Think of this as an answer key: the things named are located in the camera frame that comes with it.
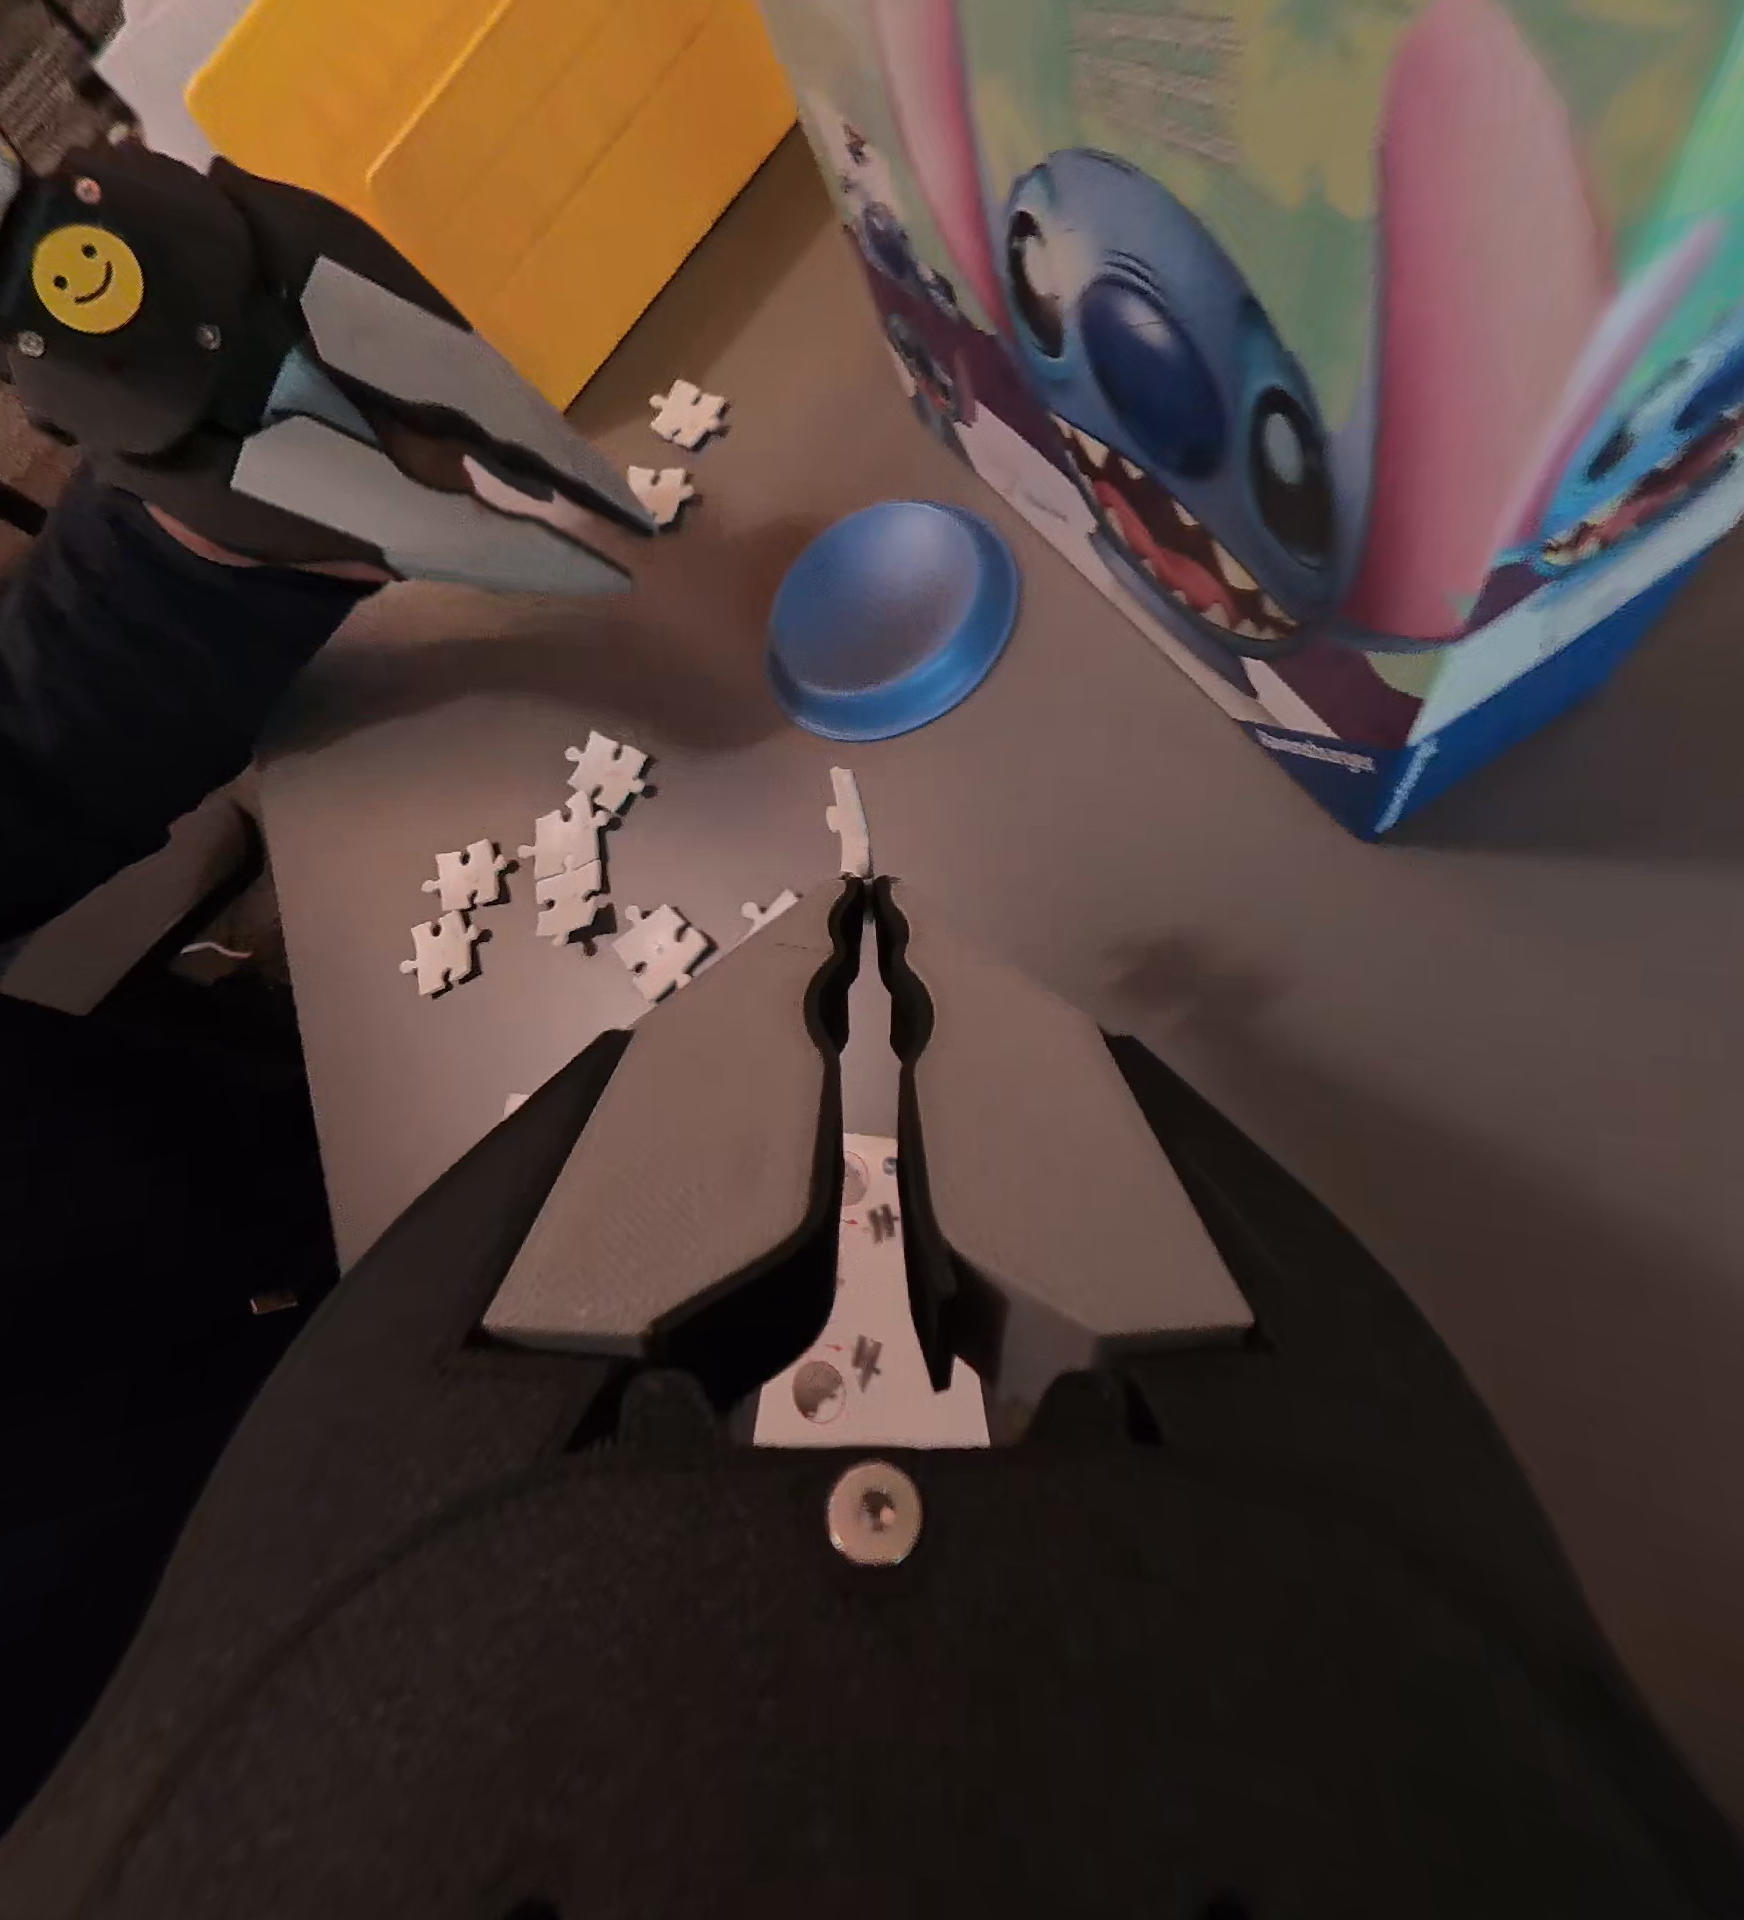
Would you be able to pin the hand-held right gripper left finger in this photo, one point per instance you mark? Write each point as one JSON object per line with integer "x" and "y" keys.
{"x": 678, "y": 1186}

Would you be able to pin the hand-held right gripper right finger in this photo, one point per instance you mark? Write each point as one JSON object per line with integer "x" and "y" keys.
{"x": 1068, "y": 1186}

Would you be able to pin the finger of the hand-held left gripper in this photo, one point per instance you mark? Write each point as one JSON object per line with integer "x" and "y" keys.
{"x": 362, "y": 510}
{"x": 482, "y": 375}

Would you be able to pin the white curved puzzle piece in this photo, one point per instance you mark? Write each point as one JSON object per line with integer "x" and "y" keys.
{"x": 847, "y": 817}
{"x": 690, "y": 415}
{"x": 659, "y": 493}

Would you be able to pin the scatter of white puzzle pieces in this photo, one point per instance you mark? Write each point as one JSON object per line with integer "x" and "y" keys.
{"x": 661, "y": 952}

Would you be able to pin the person's left forearm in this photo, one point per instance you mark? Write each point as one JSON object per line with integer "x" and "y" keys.
{"x": 63, "y": 720}

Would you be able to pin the colourful cartoon puzzle box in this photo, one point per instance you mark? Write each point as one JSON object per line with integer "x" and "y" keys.
{"x": 1261, "y": 299}

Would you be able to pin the yellow box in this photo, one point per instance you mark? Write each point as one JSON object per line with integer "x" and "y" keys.
{"x": 513, "y": 150}

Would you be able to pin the white printed instruction leaflet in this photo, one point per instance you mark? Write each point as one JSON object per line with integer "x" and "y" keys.
{"x": 887, "y": 1418}

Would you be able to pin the blue round plastic stand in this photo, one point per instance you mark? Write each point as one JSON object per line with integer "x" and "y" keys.
{"x": 887, "y": 614}

